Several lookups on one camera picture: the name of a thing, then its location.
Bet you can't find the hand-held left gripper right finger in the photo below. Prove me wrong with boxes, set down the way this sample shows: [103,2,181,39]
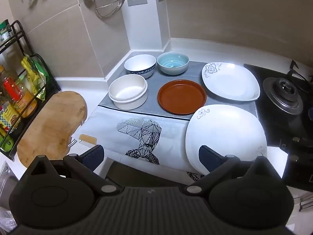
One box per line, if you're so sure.
[179,145,281,197]

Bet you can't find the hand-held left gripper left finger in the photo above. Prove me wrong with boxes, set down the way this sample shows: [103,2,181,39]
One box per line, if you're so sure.
[25,145,122,198]

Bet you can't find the white plate with small swirl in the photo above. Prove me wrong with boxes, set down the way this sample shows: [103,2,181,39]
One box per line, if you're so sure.
[185,104,268,177]

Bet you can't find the brown round plate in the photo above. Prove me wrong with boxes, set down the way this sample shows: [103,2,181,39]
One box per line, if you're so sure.
[157,80,208,116]

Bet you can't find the cream straight-sided bowl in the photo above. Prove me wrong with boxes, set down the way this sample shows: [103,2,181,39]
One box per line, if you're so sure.
[109,74,148,110]

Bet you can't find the white plate with large flower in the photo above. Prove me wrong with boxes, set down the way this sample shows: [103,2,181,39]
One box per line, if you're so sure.
[201,62,261,101]

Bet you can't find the white bowl with blue band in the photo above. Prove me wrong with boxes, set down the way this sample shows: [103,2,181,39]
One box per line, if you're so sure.
[124,54,157,79]

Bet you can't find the light blue spiral bowl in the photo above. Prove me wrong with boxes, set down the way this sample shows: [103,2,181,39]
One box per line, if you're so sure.
[157,52,190,75]

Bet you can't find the wooden cutting board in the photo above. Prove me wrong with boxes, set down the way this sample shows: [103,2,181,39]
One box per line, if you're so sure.
[17,91,88,168]

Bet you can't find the black glass gas stove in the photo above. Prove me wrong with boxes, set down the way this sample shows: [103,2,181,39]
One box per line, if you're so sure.
[243,64,313,191]

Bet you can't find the green snack packet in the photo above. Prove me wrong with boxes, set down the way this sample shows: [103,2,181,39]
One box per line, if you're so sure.
[32,55,53,102]

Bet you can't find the orange-labelled jar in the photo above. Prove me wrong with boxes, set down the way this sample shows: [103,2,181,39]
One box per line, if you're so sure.
[13,90,38,116]

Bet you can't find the steel sink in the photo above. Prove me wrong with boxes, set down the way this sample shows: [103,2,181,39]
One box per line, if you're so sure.
[0,162,19,226]

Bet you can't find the stove knob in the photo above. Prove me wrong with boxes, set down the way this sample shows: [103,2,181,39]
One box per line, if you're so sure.
[292,136,313,148]

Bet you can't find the yellow patterned packet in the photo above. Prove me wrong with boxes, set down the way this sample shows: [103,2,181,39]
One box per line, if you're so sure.
[0,103,22,133]

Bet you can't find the metal stove burner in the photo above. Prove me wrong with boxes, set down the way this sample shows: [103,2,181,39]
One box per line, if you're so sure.
[263,77,304,115]

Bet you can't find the yellow snack packet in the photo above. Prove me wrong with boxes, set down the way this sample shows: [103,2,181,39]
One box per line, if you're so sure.
[21,56,41,96]

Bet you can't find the red-lidded jar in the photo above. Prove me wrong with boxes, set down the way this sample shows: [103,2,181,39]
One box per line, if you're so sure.
[4,77,22,101]

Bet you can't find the black pan support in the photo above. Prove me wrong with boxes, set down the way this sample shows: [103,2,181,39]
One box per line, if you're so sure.
[287,60,313,89]

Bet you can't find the green-labelled bottle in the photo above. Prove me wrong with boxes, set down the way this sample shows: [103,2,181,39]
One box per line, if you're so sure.
[0,21,13,45]

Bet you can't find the black wire rack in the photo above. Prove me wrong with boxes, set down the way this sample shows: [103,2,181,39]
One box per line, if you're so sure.
[0,20,61,162]

